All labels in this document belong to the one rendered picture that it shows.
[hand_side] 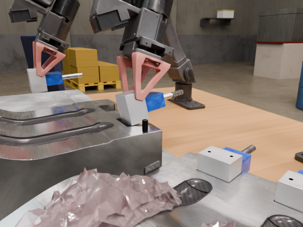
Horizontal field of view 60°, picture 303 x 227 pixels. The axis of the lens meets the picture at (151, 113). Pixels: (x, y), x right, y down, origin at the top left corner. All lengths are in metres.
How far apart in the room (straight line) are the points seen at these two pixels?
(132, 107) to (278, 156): 0.33
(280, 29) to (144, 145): 9.04
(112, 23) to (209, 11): 10.76
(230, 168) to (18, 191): 0.28
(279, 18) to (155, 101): 9.05
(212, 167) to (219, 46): 11.16
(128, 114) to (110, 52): 8.94
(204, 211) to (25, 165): 0.23
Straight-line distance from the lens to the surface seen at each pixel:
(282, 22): 9.35
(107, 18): 0.45
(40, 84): 0.70
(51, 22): 0.69
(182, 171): 0.38
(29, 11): 0.70
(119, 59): 0.50
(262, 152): 0.62
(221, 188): 0.36
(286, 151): 0.65
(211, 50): 11.25
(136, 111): 0.46
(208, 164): 0.38
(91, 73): 5.28
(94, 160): 0.40
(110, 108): 0.61
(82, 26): 9.19
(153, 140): 0.43
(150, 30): 0.46
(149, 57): 0.44
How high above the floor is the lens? 1.04
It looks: 16 degrees down
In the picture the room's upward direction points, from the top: straight up
